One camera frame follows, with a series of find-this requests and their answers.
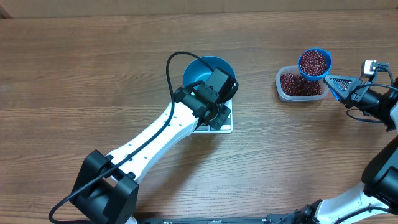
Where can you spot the clear plastic food container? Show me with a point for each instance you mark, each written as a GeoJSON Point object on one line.
{"type": "Point", "coordinates": [294, 70]}

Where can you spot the white digital kitchen scale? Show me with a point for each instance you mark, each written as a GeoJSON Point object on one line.
{"type": "Point", "coordinates": [226, 128]}

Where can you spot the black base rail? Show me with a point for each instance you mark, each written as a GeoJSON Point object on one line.
{"type": "Point", "coordinates": [275, 218]}

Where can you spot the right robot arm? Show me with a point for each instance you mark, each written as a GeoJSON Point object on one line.
{"type": "Point", "coordinates": [377, 192]}

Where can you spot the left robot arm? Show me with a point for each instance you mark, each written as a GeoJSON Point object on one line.
{"type": "Point", "coordinates": [107, 185]}

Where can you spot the red adzuki beans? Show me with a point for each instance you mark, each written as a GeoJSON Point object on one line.
{"type": "Point", "coordinates": [299, 86]}

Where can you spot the blue plastic measuring scoop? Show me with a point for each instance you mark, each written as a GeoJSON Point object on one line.
{"type": "Point", "coordinates": [313, 66]}

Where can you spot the blue metal bowl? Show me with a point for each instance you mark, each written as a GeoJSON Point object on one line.
{"type": "Point", "coordinates": [197, 70]}

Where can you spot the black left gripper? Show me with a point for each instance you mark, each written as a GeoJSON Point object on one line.
{"type": "Point", "coordinates": [224, 113]}

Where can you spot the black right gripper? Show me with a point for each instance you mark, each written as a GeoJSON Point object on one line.
{"type": "Point", "coordinates": [351, 86]}

